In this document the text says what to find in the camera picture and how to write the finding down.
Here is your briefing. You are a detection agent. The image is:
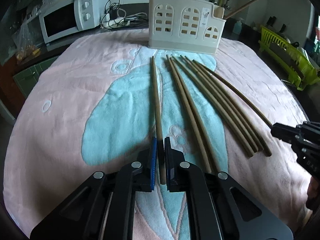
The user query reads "person's right hand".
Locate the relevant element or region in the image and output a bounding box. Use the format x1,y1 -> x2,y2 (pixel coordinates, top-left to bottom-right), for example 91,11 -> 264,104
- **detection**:
307,177 -> 319,205

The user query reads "lime green dish rack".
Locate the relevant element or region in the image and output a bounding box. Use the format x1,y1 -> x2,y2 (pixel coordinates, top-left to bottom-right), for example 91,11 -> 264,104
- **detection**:
259,26 -> 319,90

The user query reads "pink and teal towel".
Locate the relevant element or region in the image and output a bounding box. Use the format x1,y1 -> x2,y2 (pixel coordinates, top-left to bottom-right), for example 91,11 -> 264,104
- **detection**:
3,30 -> 310,235

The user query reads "teal soap bottle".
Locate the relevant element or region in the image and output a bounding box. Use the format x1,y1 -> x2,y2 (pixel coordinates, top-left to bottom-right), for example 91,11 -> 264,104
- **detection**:
233,18 -> 244,35

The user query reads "green lower cabinet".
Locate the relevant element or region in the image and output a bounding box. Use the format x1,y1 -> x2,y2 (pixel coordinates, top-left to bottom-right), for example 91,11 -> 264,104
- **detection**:
13,56 -> 58,98

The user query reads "cream plastic utensil holder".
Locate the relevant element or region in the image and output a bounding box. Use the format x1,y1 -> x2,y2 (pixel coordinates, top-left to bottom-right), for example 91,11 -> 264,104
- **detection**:
149,0 -> 226,54

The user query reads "plastic bag with food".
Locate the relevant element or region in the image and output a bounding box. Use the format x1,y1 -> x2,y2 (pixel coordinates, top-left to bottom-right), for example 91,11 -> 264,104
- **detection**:
12,23 -> 42,61

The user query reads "white microwave oven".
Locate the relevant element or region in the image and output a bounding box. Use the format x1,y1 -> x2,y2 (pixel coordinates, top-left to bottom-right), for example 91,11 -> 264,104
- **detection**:
39,0 -> 108,43

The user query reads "white power strip with cables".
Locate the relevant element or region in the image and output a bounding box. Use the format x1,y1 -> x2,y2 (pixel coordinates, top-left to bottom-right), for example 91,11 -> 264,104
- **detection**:
100,0 -> 149,30

